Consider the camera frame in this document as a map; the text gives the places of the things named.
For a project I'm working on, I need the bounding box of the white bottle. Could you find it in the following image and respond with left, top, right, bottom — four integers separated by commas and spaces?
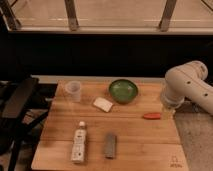
71, 121, 87, 164

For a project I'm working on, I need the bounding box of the black chair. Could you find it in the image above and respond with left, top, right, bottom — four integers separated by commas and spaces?
0, 78, 49, 171

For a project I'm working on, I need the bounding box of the wooden cutting board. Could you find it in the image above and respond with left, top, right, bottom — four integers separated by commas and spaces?
31, 81, 189, 171

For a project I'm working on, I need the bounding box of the grey rectangular block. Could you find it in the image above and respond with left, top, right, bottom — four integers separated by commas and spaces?
104, 133, 117, 159

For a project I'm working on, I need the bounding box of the green ceramic bowl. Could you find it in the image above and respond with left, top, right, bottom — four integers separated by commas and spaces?
108, 79, 138, 104

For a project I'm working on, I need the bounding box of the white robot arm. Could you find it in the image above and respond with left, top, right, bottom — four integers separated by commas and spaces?
160, 61, 213, 116

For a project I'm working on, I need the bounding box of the clear plastic measuring cup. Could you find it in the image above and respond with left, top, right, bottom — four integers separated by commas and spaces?
65, 81, 81, 102

